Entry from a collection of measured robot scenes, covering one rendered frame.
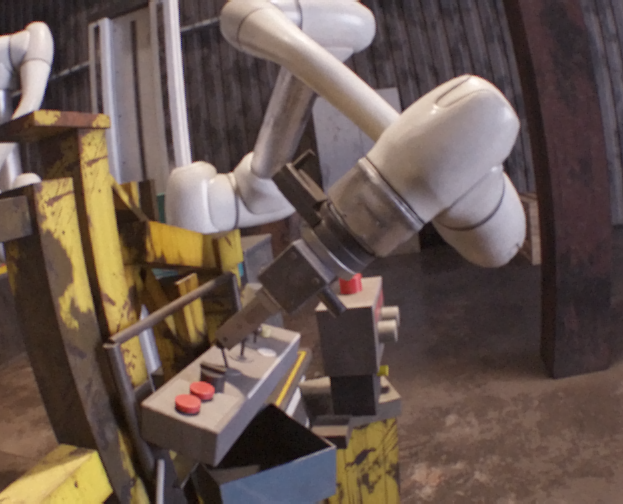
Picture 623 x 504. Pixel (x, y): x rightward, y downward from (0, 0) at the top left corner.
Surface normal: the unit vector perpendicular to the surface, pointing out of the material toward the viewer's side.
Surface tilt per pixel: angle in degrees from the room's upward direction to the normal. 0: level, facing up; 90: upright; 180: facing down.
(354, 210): 87
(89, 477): 90
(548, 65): 90
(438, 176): 105
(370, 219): 87
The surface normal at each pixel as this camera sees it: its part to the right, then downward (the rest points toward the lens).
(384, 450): 0.16, 0.14
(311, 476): 0.55, 0.14
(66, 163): -0.20, 0.18
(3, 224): 0.97, -0.10
